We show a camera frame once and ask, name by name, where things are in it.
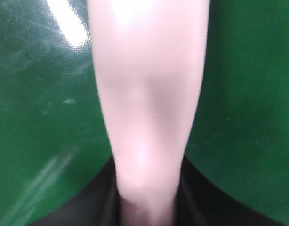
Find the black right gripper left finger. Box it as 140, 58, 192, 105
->
29, 157, 120, 226

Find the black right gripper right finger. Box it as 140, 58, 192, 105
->
176, 157, 282, 226

